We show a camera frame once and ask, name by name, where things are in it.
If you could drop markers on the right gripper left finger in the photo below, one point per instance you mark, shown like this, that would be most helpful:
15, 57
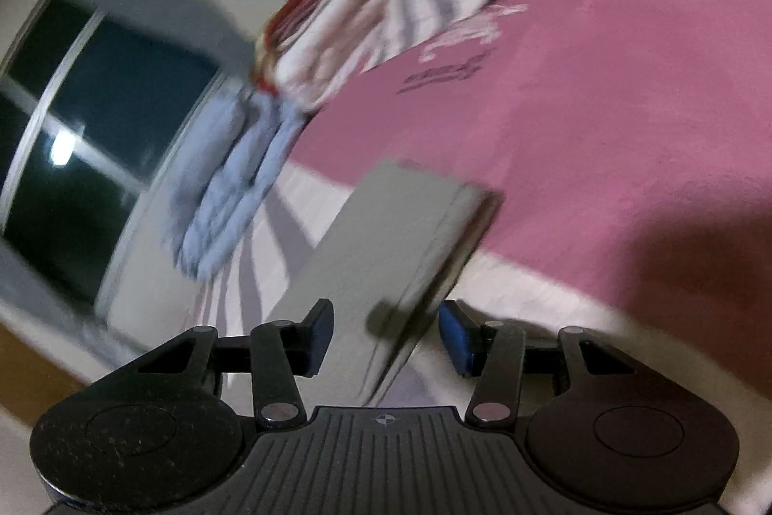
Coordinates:
281, 352

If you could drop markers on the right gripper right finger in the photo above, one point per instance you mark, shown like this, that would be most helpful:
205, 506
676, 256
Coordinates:
490, 353

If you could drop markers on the grey pants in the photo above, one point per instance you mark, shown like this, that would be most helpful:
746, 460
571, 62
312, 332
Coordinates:
392, 253

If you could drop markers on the folded light blue duvet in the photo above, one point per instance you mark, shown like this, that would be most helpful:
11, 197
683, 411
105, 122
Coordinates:
228, 160

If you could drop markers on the brown wooden door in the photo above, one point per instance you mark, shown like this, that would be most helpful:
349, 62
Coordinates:
29, 382

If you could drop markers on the left grey curtain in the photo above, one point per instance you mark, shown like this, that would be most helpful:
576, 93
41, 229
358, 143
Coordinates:
24, 289

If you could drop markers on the striped bed sheet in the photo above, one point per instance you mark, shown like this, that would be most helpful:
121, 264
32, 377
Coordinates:
630, 141

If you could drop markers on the folded white pink blanket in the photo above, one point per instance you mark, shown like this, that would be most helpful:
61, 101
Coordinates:
331, 45

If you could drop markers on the window with white frame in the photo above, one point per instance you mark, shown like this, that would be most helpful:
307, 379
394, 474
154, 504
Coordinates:
89, 111

